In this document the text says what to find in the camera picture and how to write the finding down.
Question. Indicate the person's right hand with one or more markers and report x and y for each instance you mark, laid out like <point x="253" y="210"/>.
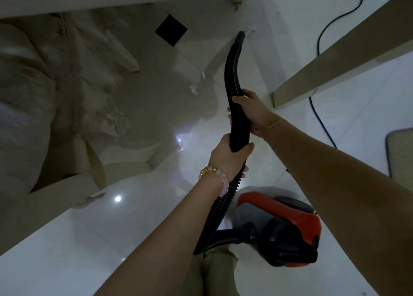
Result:
<point x="258" y="115"/>

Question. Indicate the person's left hand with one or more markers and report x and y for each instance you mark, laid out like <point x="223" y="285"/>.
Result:
<point x="224" y="155"/>

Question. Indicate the person's left thumb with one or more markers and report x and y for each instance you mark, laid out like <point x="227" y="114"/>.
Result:
<point x="247" y="148"/>

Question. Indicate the person's right thumb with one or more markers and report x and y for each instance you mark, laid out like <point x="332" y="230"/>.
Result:
<point x="240" y="100"/>

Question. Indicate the person's right forearm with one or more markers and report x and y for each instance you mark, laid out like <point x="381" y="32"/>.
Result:
<point x="338" y="189"/>

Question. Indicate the person's left forearm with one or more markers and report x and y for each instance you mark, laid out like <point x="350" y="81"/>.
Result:
<point x="167" y="241"/>

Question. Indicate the white paper scrap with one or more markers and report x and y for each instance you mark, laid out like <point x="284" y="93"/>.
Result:
<point x="196" y="85"/>
<point x="249" y="31"/>

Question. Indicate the red vacuum cleaner body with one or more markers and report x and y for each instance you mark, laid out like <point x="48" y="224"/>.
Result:
<point x="284" y="228"/>

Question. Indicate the black square floor drain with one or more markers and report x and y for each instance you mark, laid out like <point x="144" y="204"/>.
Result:
<point x="171" y="29"/>

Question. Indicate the beige wooden table leg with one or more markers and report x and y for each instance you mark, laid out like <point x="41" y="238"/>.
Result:
<point x="348" y="50"/>

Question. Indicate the person's khaki trousers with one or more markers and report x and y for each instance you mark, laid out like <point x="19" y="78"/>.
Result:
<point x="209" y="274"/>

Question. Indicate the beige floor mat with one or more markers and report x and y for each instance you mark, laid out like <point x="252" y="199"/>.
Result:
<point x="401" y="155"/>

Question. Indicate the beige draped fabric cover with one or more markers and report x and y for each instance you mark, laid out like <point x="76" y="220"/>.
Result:
<point x="55" y="95"/>

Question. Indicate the white wall fitting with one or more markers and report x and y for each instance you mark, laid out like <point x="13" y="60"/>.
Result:
<point x="237" y="0"/>

